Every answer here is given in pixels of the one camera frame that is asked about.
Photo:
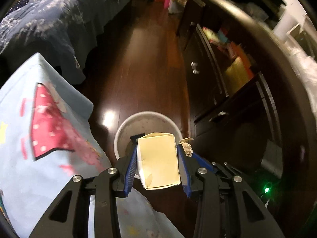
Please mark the cream paper carton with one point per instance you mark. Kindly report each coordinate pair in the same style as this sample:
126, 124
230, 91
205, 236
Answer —
157, 161

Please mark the white plastic bag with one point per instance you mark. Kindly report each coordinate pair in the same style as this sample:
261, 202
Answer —
305, 68

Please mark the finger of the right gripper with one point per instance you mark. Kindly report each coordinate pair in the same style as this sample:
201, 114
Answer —
187, 143
203, 163

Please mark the white trash bin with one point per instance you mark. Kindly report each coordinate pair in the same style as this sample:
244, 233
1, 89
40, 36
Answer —
126, 138

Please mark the bed with navy duvet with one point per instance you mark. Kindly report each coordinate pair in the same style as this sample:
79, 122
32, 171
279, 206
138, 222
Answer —
62, 31

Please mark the light blue patterned tablecloth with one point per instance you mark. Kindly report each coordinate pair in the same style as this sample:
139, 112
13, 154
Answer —
45, 141

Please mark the tan paper ball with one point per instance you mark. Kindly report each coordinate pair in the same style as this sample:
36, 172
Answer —
187, 153

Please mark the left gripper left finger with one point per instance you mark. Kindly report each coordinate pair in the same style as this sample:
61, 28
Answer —
68, 214

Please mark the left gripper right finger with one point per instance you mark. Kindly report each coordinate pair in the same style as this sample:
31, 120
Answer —
227, 205

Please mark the dark wooden dresser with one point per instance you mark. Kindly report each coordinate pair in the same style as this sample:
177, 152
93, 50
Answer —
249, 108

